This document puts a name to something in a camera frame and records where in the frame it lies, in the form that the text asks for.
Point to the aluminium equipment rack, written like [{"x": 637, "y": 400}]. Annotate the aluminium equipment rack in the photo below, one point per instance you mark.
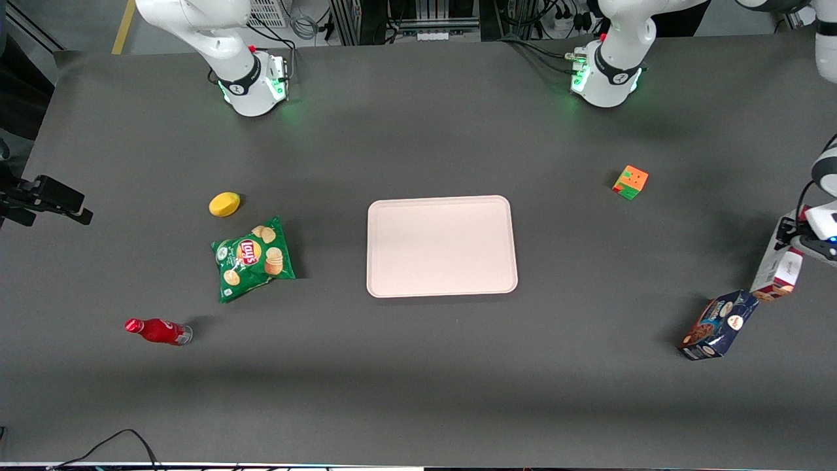
[{"x": 405, "y": 19}]

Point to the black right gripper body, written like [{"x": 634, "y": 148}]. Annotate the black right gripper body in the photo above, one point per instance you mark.
[{"x": 34, "y": 193}]

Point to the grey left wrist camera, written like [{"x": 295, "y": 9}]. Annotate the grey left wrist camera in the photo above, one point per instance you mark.
[{"x": 820, "y": 250}]

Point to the white power strip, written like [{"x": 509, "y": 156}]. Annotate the white power strip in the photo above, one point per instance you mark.
[{"x": 567, "y": 21}]

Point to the yellow lemon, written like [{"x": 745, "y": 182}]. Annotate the yellow lemon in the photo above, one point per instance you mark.
[{"x": 224, "y": 204}]

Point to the red cookie box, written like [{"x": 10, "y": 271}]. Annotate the red cookie box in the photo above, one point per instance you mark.
[{"x": 775, "y": 271}]

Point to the pale pink plastic tray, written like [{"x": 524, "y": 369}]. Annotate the pale pink plastic tray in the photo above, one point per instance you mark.
[{"x": 441, "y": 246}]

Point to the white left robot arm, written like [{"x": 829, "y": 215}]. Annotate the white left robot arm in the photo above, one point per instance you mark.
[{"x": 611, "y": 78}]

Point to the green chips bag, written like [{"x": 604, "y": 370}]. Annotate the green chips bag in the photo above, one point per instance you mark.
[{"x": 252, "y": 258}]

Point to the white mesh basket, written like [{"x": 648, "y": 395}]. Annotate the white mesh basket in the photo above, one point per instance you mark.
[{"x": 268, "y": 13}]

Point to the red cola bottle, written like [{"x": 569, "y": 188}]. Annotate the red cola bottle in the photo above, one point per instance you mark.
[{"x": 160, "y": 331}]

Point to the orange green puzzle cube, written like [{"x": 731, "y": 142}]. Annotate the orange green puzzle cube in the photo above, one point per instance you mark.
[{"x": 631, "y": 182}]

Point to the dark blue cookie box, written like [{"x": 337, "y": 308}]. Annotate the dark blue cookie box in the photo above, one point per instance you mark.
[{"x": 719, "y": 327}]

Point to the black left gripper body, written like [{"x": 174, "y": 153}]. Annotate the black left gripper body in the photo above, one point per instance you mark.
[{"x": 789, "y": 230}]

